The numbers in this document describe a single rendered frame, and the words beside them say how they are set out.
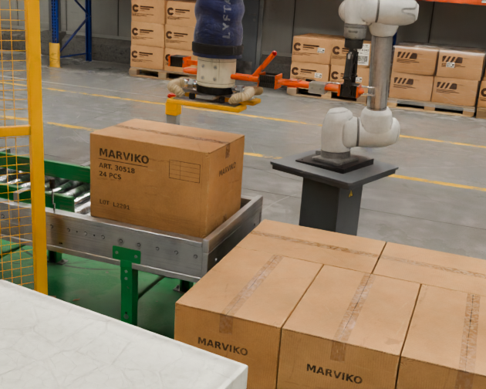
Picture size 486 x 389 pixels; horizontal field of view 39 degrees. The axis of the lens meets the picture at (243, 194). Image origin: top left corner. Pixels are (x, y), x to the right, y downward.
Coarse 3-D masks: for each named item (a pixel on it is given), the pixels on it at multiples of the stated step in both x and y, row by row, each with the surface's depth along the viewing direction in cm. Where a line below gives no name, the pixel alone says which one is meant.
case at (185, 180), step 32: (128, 128) 320; (160, 128) 325; (192, 128) 329; (96, 160) 310; (128, 160) 304; (160, 160) 297; (192, 160) 292; (224, 160) 304; (96, 192) 315; (128, 192) 308; (160, 192) 302; (192, 192) 296; (224, 192) 311; (160, 224) 306; (192, 224) 300
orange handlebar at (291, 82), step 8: (192, 64) 330; (184, 72) 303; (192, 72) 301; (248, 80) 293; (256, 80) 292; (280, 80) 289; (288, 80) 287; (296, 80) 287; (328, 88) 282; (336, 88) 281
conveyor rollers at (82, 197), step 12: (0, 168) 391; (0, 180) 365; (12, 180) 364; (24, 180) 370; (48, 180) 375; (60, 180) 371; (60, 192) 356; (72, 192) 352; (84, 192) 361; (84, 204) 335
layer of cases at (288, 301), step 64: (256, 256) 287; (320, 256) 291; (384, 256) 296; (448, 256) 300; (192, 320) 242; (256, 320) 234; (320, 320) 237; (384, 320) 239; (448, 320) 242; (256, 384) 240; (320, 384) 231; (384, 384) 222; (448, 384) 214
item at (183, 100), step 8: (176, 96) 299; (184, 96) 301; (192, 96) 296; (184, 104) 294; (192, 104) 293; (200, 104) 292; (208, 104) 290; (216, 104) 291; (224, 104) 290; (240, 104) 294
